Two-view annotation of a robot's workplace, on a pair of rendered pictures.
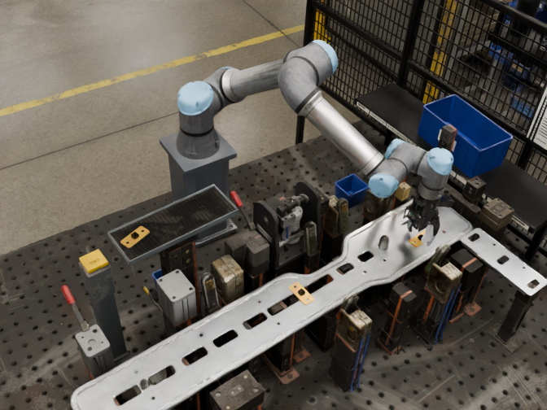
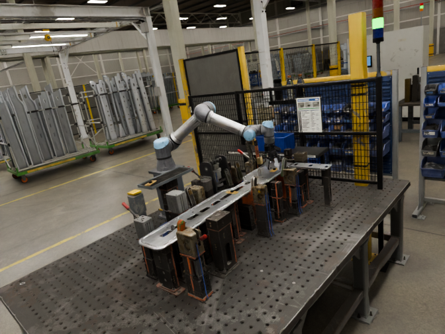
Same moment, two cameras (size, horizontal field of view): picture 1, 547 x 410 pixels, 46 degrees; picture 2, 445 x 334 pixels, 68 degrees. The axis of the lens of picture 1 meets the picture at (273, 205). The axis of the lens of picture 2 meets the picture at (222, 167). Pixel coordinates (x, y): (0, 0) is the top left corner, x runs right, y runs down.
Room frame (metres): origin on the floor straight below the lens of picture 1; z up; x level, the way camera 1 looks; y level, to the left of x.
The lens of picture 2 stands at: (-0.77, 0.30, 1.77)
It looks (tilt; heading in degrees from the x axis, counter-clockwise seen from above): 16 degrees down; 350
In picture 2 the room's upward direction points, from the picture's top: 9 degrees counter-clockwise
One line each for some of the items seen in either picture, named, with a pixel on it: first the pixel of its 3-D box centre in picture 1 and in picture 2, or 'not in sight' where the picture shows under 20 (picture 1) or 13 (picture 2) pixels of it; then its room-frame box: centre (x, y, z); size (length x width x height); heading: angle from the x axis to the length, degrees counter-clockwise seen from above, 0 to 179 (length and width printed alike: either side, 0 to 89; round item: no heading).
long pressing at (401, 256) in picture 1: (297, 298); (231, 194); (1.17, -0.09, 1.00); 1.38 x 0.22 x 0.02; 129
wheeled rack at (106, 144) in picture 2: not in sight; (122, 116); (9.27, 1.16, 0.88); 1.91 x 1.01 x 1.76; 127
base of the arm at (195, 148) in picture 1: (197, 134); (165, 162); (1.74, 0.28, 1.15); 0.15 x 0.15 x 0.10
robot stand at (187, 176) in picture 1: (199, 187); (171, 191); (1.74, 0.28, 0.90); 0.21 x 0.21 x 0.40; 35
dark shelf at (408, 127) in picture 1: (453, 149); (274, 150); (1.91, -0.67, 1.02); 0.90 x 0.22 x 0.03; 39
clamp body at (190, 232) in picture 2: not in sight; (195, 263); (0.68, 0.24, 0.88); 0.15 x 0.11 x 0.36; 39
